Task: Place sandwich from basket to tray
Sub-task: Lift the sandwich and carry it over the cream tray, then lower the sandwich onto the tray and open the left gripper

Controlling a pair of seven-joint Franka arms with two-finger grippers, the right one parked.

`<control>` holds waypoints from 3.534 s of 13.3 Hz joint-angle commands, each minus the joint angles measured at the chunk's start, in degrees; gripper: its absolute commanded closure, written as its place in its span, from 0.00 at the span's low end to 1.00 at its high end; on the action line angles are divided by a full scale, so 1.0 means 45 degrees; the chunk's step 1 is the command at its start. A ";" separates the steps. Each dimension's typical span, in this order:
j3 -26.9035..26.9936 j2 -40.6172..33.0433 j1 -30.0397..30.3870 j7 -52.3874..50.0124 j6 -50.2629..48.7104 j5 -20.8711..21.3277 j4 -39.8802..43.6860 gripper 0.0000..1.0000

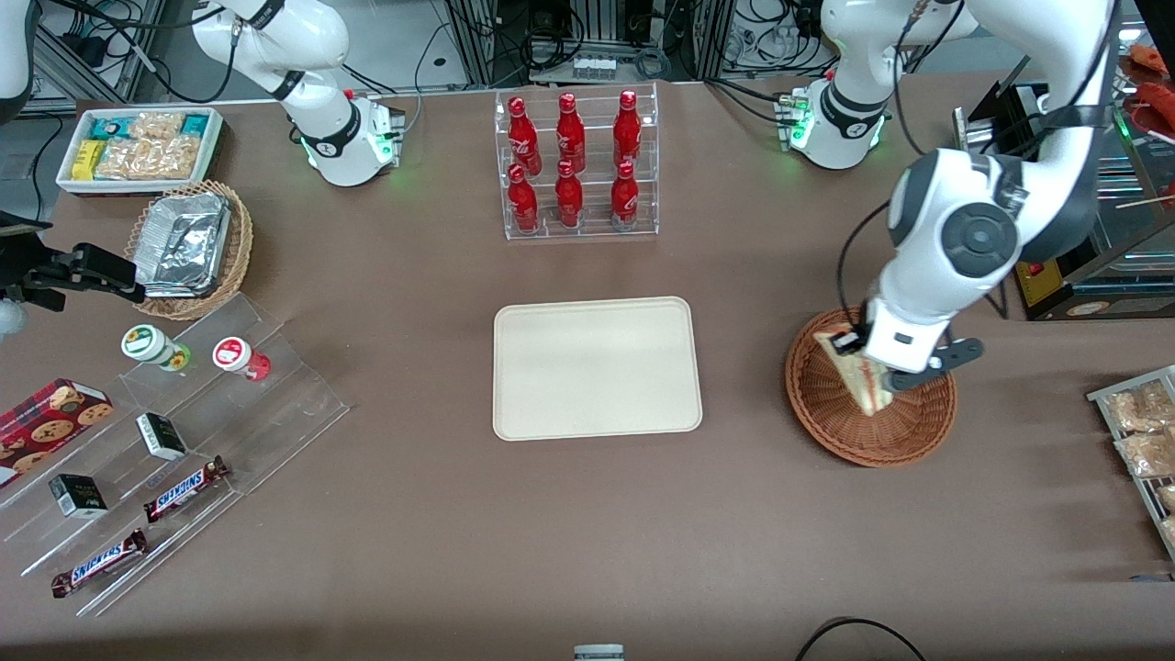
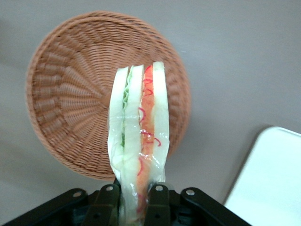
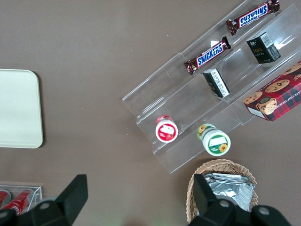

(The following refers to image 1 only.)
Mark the triangle sandwich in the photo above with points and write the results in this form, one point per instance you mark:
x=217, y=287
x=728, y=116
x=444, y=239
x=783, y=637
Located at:
x=861, y=378

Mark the snickers chocolate bar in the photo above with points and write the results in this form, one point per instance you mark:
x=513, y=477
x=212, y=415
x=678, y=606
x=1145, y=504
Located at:
x=96, y=563
x=184, y=489

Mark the yellow snack pack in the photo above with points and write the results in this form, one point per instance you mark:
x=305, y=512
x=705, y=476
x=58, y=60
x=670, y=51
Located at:
x=86, y=161

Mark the clear acrylic bottle rack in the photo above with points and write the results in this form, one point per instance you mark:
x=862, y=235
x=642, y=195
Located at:
x=597, y=229

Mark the white power strip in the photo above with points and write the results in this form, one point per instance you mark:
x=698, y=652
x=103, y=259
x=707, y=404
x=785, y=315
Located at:
x=594, y=68

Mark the small black box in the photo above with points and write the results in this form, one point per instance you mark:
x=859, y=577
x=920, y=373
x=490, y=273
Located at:
x=78, y=496
x=161, y=436

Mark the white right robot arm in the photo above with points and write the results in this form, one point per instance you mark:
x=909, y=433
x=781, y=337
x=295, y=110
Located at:
x=321, y=37

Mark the clear bagged pastry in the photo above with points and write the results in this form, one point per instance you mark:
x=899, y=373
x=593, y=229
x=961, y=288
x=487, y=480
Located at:
x=1147, y=454
x=1143, y=407

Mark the beige plastic tray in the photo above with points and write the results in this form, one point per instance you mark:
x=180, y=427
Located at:
x=597, y=367

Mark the clear cracker bag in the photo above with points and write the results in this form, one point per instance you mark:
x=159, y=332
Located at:
x=156, y=126
x=147, y=158

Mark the red cookie box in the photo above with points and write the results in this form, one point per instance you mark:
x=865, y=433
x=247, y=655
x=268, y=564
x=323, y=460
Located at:
x=46, y=422

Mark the red lid cup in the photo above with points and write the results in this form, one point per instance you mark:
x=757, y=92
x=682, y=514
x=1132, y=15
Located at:
x=234, y=354

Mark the black display case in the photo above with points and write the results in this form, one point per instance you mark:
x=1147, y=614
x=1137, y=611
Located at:
x=1102, y=308

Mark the green lid cup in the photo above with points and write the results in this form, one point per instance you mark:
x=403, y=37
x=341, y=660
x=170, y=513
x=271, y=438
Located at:
x=147, y=344

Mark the red cola bottle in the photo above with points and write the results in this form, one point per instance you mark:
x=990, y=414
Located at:
x=627, y=130
x=521, y=133
x=570, y=133
x=568, y=198
x=522, y=202
x=624, y=196

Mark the clear acrylic stepped stand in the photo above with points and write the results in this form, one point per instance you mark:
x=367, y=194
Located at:
x=275, y=413

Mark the tray of packaged snacks right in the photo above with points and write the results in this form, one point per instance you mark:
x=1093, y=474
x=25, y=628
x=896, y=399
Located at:
x=1102, y=397

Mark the white snack bin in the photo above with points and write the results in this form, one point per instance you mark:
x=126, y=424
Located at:
x=213, y=151

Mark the round brown wicker basket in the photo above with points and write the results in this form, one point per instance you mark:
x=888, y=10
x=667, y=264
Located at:
x=826, y=422

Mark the oval tan wicker basket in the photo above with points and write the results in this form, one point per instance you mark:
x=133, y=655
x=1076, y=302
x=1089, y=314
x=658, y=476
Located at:
x=240, y=248

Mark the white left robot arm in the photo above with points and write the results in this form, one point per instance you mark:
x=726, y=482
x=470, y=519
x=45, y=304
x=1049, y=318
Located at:
x=973, y=239

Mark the teal snack pack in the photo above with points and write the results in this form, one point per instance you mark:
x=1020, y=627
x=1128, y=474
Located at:
x=195, y=124
x=108, y=127

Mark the aluminium foil container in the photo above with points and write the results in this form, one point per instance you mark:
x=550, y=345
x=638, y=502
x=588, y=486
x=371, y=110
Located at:
x=184, y=243

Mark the small grey device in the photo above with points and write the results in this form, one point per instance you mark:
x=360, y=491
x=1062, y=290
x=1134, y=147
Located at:
x=598, y=654

